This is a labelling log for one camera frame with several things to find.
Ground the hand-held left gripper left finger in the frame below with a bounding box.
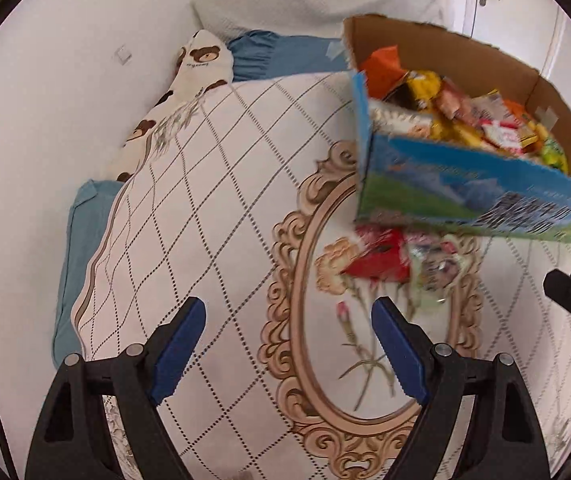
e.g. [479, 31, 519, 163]
[24, 296, 208, 480]

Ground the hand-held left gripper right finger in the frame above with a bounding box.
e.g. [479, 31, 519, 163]
[371, 296, 552, 480]

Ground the pale green snack packet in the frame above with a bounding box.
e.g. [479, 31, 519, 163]
[408, 239, 472, 307]

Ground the red snack packet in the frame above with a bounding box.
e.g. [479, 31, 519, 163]
[354, 226, 412, 282]

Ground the blue green printed cardboard box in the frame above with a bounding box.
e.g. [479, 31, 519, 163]
[342, 14, 571, 244]

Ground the plain blue pillow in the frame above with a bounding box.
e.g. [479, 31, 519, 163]
[52, 179, 127, 370]

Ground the quilted printed blanket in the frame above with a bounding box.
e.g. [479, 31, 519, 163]
[70, 72, 571, 480]

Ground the pile of mixed packets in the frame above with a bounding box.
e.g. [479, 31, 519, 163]
[359, 45, 571, 176]

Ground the white door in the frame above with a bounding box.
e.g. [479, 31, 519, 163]
[462, 0, 567, 81]

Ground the bear print pillow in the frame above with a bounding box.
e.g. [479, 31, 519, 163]
[104, 29, 237, 184]

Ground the blue ruffled pillow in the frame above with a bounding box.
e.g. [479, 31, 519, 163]
[227, 30, 352, 84]

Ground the white pillow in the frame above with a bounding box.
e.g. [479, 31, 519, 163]
[190, 0, 455, 44]

